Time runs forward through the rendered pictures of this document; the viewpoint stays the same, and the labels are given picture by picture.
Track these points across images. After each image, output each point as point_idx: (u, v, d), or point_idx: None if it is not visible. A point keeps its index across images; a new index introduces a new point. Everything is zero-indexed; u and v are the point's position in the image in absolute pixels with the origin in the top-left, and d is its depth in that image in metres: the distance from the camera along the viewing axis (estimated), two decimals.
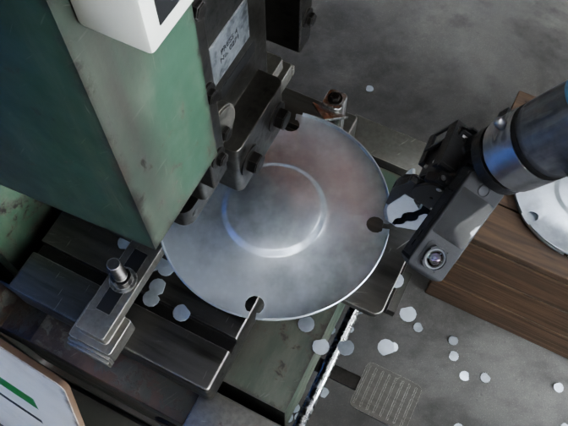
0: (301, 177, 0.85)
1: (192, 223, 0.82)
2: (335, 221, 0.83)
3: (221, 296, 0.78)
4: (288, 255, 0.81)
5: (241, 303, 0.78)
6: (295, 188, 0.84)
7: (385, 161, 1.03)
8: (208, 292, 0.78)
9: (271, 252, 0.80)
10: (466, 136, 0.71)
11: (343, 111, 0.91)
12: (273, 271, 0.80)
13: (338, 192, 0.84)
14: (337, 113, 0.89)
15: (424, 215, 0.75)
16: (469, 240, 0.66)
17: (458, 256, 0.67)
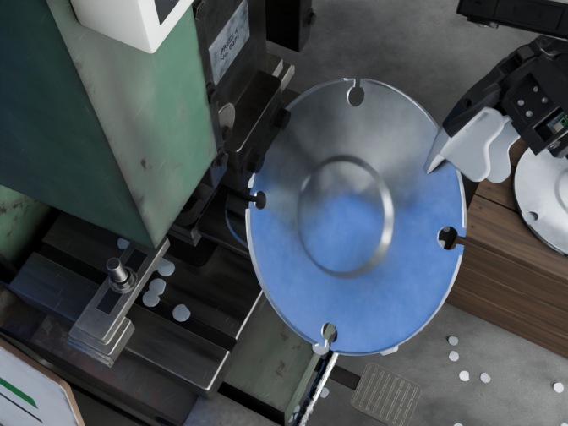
0: (363, 176, 0.68)
1: (275, 236, 0.78)
2: (402, 233, 0.66)
3: (302, 319, 0.75)
4: (357, 277, 0.70)
5: (318, 330, 0.73)
6: (357, 191, 0.69)
7: None
8: (292, 315, 0.76)
9: (339, 274, 0.71)
10: None
11: None
12: (344, 296, 0.71)
13: (406, 192, 0.65)
14: None
15: None
16: None
17: None
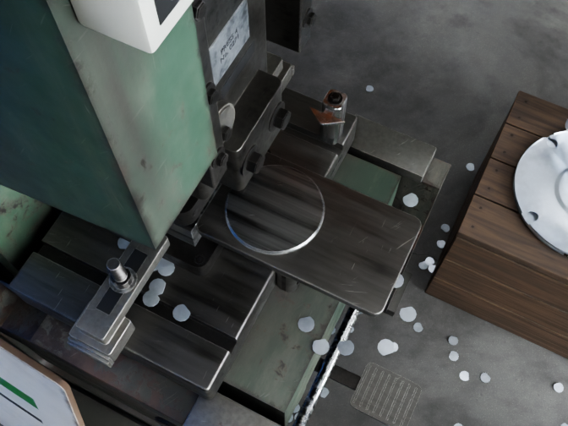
0: None
1: None
2: None
3: None
4: None
5: None
6: None
7: (385, 161, 1.03)
8: None
9: None
10: None
11: (343, 111, 0.91)
12: None
13: None
14: (335, 118, 0.89)
15: None
16: None
17: None
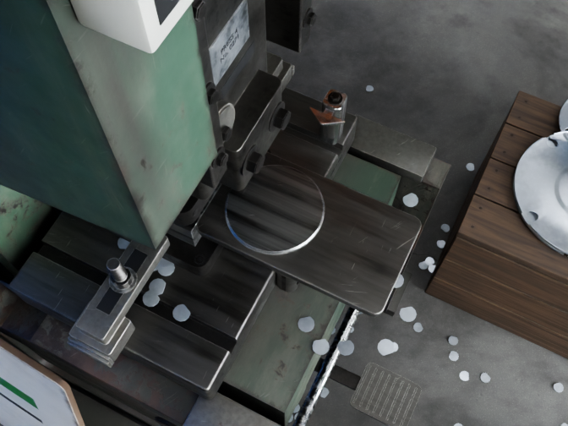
0: None
1: None
2: None
3: (566, 118, 1.39)
4: None
5: (567, 126, 1.37)
6: None
7: (385, 161, 1.03)
8: (565, 114, 1.40)
9: None
10: None
11: (343, 111, 0.91)
12: None
13: None
14: (335, 118, 0.89)
15: None
16: None
17: None
